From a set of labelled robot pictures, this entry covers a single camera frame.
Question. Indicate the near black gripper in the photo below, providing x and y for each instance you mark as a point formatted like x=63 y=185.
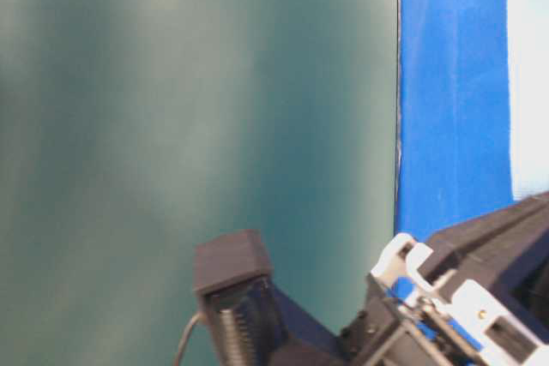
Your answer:
x=407 y=321

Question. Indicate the light blue towel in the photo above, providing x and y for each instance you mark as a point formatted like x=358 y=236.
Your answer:
x=527 y=35

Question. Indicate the blue table cloth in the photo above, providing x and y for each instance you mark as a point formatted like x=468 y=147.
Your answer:
x=455 y=113

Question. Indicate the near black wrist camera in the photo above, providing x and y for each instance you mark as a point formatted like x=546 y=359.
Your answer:
x=251 y=320

